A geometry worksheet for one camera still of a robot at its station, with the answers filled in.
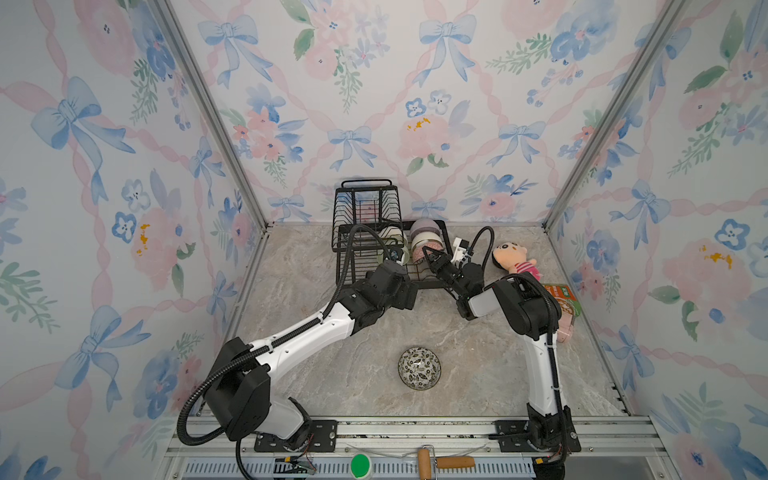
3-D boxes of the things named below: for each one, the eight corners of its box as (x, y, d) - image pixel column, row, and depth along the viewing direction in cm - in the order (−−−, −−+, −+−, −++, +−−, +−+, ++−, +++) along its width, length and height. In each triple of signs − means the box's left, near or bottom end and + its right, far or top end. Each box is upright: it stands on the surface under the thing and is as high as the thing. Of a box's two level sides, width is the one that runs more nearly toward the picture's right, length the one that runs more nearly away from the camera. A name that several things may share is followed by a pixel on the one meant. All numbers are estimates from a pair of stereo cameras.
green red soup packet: (557, 316, 98) (560, 313, 97) (546, 287, 105) (548, 284, 104) (580, 316, 98) (583, 313, 97) (567, 288, 105) (570, 284, 104)
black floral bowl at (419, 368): (398, 390, 83) (399, 385, 79) (398, 352, 90) (398, 346, 86) (440, 390, 83) (443, 385, 79) (436, 352, 90) (438, 346, 86)
